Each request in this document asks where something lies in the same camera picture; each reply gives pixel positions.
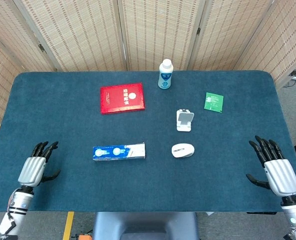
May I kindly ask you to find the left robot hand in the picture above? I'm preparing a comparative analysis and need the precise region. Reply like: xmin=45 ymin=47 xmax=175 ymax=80
xmin=17 ymin=141 xmax=61 ymax=188

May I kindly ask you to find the white yogurt drink bottle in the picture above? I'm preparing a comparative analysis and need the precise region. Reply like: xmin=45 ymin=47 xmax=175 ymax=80
xmin=158 ymin=58 xmax=174 ymax=90

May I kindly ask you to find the woven folding screen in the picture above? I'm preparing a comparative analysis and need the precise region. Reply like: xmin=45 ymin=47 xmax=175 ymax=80
xmin=0 ymin=0 xmax=296 ymax=123

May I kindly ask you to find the blue table mat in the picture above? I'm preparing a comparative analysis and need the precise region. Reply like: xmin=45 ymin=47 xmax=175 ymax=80
xmin=0 ymin=70 xmax=296 ymax=213

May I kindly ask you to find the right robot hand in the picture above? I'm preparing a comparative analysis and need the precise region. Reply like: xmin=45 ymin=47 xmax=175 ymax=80
xmin=246 ymin=135 xmax=296 ymax=197

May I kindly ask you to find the white phone stand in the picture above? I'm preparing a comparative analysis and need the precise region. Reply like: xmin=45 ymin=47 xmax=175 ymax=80
xmin=176 ymin=108 xmax=195 ymax=133

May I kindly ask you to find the blue and white toothpaste box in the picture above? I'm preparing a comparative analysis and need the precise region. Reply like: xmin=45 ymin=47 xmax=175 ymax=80
xmin=92 ymin=142 xmax=147 ymax=162

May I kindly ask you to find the red certificate book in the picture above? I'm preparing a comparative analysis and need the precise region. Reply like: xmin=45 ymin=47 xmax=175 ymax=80
xmin=100 ymin=82 xmax=146 ymax=115

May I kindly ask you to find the green sachet packet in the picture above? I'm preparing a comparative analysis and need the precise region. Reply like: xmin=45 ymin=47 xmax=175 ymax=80
xmin=203 ymin=92 xmax=225 ymax=114

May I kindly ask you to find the white computer mouse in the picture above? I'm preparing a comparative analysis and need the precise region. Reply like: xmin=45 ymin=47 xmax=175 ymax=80
xmin=171 ymin=143 xmax=195 ymax=159

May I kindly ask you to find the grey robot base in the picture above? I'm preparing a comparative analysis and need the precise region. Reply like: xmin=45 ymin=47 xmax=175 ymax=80
xmin=92 ymin=211 xmax=200 ymax=240

